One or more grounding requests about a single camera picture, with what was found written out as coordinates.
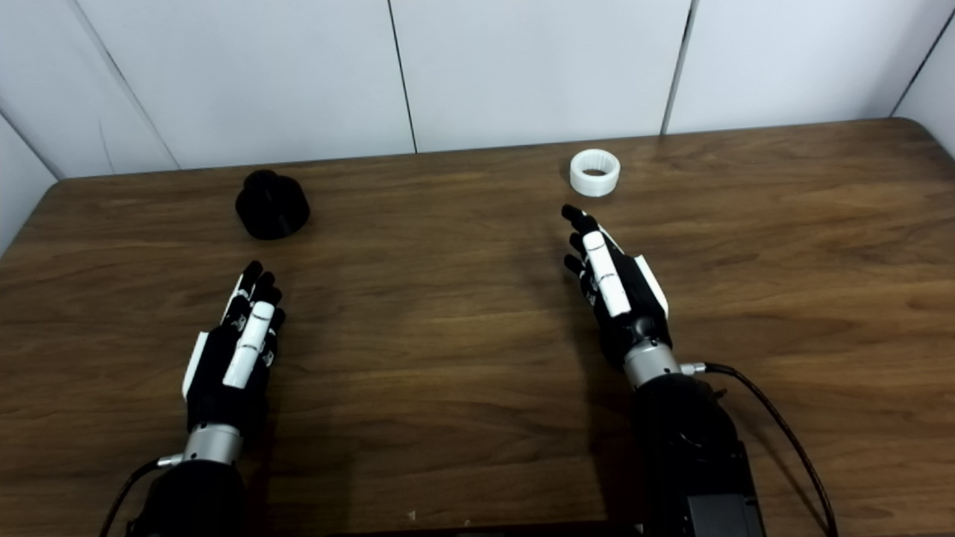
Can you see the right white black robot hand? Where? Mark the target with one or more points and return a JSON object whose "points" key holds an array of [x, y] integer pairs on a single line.
{"points": [[612, 287]]}

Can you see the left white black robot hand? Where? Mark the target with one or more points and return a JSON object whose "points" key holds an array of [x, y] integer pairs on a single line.
{"points": [[246, 350]]}

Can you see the round black plastic part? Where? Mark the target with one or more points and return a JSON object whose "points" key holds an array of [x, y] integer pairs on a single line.
{"points": [[272, 209]]}

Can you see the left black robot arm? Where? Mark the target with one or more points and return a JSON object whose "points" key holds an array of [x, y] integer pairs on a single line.
{"points": [[198, 500]]}

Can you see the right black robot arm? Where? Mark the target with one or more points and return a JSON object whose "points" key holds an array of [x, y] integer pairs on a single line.
{"points": [[694, 455]]}

